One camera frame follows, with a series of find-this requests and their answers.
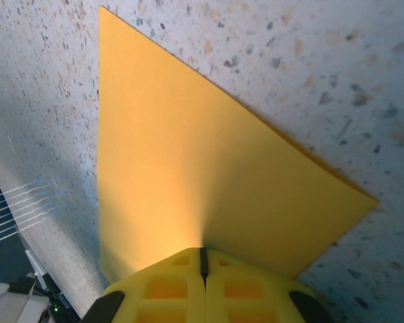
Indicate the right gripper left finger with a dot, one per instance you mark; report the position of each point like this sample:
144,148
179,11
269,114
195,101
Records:
161,289

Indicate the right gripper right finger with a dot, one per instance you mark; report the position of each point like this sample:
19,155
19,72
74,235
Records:
249,289

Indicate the orange paper sheet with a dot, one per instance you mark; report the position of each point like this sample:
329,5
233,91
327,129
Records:
188,134

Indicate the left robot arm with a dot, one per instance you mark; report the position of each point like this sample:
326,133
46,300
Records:
6,303

